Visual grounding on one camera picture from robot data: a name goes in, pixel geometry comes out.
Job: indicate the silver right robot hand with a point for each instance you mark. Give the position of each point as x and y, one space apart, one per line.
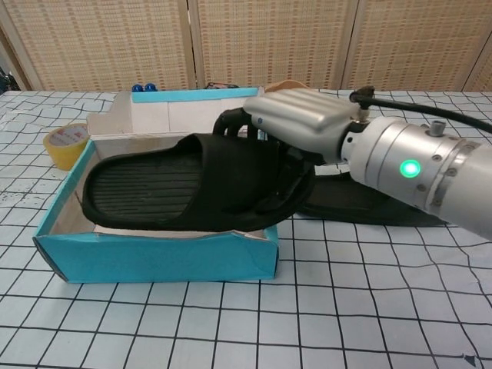
300 115

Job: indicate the black rubber slipper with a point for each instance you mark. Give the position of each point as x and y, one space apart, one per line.
346 207
153 180

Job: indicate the teal cardboard shoe box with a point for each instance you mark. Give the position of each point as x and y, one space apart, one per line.
153 261

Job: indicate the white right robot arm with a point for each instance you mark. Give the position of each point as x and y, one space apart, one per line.
423 173

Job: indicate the brown paper food tray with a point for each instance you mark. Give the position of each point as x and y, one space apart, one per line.
284 86

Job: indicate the bamboo folding screen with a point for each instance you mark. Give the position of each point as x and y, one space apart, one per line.
269 38

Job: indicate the blue toy building block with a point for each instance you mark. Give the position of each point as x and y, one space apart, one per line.
137 88

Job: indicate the white black checked tablecloth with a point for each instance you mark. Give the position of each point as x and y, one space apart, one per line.
230 326

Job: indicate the yellow packing tape roll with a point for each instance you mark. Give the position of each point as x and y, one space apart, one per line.
61 153

